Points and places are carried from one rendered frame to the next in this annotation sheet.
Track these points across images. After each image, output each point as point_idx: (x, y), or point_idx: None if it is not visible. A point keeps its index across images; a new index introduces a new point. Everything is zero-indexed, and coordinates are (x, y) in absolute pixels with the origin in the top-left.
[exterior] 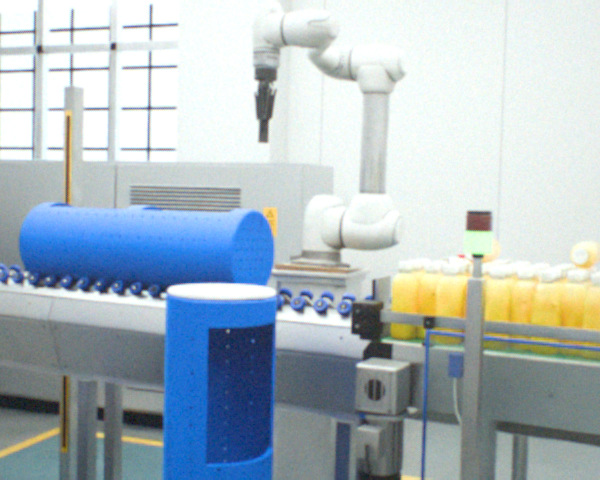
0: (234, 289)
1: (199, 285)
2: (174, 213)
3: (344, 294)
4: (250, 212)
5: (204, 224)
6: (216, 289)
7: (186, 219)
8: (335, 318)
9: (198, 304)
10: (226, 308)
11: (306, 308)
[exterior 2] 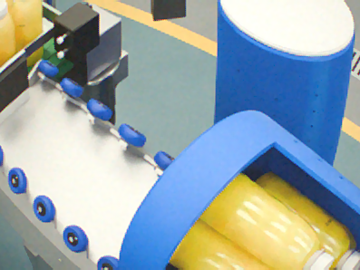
0: (276, 0)
1: (321, 36)
2: None
3: (24, 174)
4: (214, 124)
5: (324, 160)
6: (298, 4)
7: (358, 191)
8: (83, 103)
9: None
10: None
11: (85, 227)
